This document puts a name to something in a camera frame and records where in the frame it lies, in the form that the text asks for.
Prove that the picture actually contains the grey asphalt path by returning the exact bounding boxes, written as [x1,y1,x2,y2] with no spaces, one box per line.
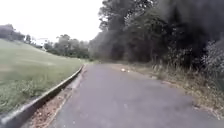
[46,63,224,128]

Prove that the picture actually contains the distant row of trees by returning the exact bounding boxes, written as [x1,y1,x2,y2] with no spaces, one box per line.
[0,23,91,60]

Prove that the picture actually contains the dense wood of trees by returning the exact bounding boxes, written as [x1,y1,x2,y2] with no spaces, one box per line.
[88,0,224,88]

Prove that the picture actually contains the white building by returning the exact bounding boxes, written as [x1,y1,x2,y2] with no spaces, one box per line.
[31,37,50,50]

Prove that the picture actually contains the grey concrete kerb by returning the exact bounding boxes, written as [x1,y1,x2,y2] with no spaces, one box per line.
[0,64,85,128]

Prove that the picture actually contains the leaf-strewn dirt verge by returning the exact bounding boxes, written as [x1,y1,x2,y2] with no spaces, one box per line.
[111,61,224,119]

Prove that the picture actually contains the green grass slope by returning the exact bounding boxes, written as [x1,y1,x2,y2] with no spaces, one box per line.
[0,38,91,116]

